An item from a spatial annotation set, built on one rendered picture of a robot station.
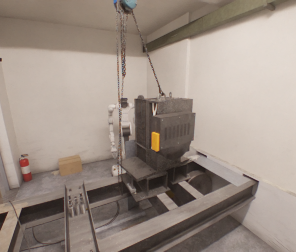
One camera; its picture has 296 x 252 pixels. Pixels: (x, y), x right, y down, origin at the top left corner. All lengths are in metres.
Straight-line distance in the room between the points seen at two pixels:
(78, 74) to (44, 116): 1.06
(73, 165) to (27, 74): 1.93
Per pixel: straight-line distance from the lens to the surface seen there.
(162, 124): 1.35
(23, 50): 3.70
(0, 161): 3.52
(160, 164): 1.67
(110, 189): 2.07
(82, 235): 1.49
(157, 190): 1.80
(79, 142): 3.80
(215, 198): 1.84
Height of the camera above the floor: 1.75
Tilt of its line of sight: 14 degrees down
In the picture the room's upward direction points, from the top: straight up
